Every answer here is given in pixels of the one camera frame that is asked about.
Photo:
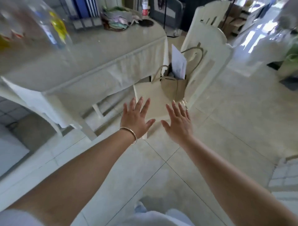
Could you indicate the person's left hand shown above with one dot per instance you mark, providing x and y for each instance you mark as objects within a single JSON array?
[{"x": 132, "y": 121}]

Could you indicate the person's right hand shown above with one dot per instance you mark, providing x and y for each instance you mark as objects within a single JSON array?
[{"x": 180, "y": 127}]

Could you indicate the person's right thumb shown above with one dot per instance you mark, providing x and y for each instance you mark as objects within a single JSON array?
[{"x": 166, "y": 127}]

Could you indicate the person's right middle finger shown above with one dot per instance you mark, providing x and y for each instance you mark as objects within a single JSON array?
[{"x": 176, "y": 108}]

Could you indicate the person's left thumb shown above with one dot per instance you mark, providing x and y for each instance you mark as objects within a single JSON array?
[{"x": 149, "y": 124}]

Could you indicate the person's left middle finger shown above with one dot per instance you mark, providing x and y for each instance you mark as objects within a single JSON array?
[{"x": 139, "y": 105}]

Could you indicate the person's left little finger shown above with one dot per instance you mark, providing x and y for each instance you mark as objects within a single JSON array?
[{"x": 125, "y": 109}]

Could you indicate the person's right little finger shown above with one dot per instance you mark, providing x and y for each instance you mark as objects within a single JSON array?
[{"x": 188, "y": 114}]

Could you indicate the person's left forearm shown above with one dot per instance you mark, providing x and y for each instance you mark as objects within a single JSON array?
[{"x": 69, "y": 177}]

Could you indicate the person's right forearm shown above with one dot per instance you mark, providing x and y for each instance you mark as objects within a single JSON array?
[{"x": 232, "y": 184}]

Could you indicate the brown paper bag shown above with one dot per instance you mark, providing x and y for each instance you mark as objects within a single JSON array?
[{"x": 173, "y": 89}]

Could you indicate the white paper sheets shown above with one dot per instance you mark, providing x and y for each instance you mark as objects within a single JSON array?
[{"x": 178, "y": 62}]

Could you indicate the white table leg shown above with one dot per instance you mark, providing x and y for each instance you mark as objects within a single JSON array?
[{"x": 81, "y": 123}]

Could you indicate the white wooden chair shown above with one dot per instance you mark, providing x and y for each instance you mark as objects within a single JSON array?
[{"x": 204, "y": 60}]

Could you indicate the white tablecloth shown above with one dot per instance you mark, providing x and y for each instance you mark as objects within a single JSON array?
[{"x": 93, "y": 62}]

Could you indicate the black round coaster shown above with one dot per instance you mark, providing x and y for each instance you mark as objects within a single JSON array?
[{"x": 146, "y": 22}]

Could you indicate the person's white trousers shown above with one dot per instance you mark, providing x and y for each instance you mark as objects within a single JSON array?
[{"x": 158, "y": 216}]

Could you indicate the clear bottle red label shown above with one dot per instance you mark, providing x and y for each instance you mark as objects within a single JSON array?
[{"x": 145, "y": 8}]

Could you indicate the cardboard box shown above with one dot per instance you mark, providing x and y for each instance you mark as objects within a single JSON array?
[{"x": 232, "y": 22}]

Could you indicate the blue white striped cloth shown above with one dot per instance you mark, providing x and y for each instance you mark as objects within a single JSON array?
[{"x": 89, "y": 8}]

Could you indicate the clear plastic bottle yellow label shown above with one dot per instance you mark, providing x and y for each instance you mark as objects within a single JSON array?
[{"x": 39, "y": 25}]

